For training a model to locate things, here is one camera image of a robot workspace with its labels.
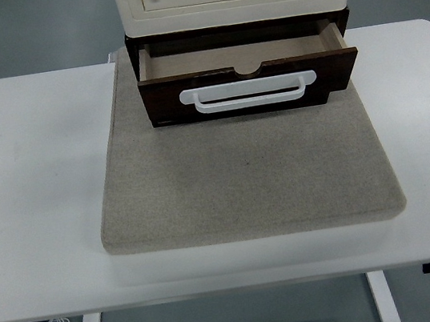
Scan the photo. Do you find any white drawer handle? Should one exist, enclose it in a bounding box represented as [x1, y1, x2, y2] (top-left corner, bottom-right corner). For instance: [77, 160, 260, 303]
[178, 69, 319, 118]

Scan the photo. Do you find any dark brown wooden drawer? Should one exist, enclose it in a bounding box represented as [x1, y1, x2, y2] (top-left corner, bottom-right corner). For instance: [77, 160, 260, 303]
[131, 13, 365, 132]

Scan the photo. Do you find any dark brown wooden drawer case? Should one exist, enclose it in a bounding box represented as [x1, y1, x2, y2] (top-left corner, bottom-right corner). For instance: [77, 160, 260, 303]
[123, 1, 362, 123]

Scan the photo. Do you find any beige fabric mat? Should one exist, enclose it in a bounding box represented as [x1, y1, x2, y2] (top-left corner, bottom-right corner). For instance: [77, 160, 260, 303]
[73, 9, 410, 264]

